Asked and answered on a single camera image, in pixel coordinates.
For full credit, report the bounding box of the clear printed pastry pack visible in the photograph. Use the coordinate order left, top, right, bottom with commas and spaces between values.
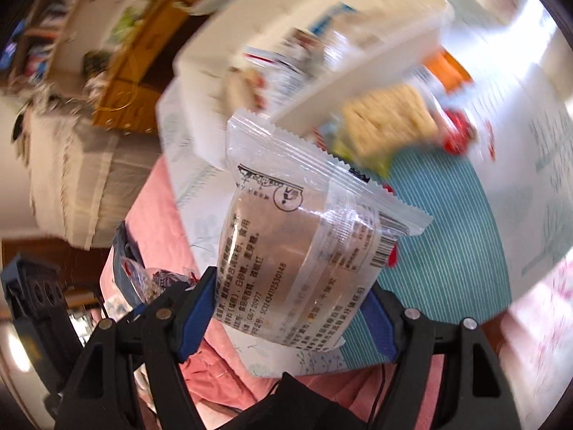
215, 110, 431, 352

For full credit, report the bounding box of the red date walnut pack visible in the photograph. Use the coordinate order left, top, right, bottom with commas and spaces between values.
443, 110, 477, 156

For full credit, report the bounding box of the silver red snack bag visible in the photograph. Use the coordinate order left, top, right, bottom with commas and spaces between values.
244, 28, 324, 116

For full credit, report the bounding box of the green pineapple cake pack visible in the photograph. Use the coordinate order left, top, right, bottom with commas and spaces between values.
328, 136, 393, 179

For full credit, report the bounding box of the date walnut clear pack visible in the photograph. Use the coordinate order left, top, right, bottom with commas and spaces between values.
115, 256, 198, 308

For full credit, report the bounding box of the lace covered piano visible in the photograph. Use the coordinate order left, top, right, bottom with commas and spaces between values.
27, 111, 161, 249

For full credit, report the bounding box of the pink bed quilt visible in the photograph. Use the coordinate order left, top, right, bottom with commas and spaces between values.
98, 155, 449, 430

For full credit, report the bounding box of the patterned tablecloth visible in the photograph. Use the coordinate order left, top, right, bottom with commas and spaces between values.
157, 0, 572, 378

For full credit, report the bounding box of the wooden desk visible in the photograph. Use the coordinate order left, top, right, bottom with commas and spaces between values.
92, 0, 211, 135

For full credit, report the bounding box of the bookshelf with books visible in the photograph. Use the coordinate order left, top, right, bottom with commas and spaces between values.
1, 0, 83, 97

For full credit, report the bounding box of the orange white snack pack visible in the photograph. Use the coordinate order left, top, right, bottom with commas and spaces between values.
423, 49, 473, 93

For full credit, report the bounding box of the white plastic storage bin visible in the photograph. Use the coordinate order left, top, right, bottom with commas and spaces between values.
175, 0, 453, 169

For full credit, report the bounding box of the blue candy pack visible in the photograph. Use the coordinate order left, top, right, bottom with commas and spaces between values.
308, 2, 356, 38

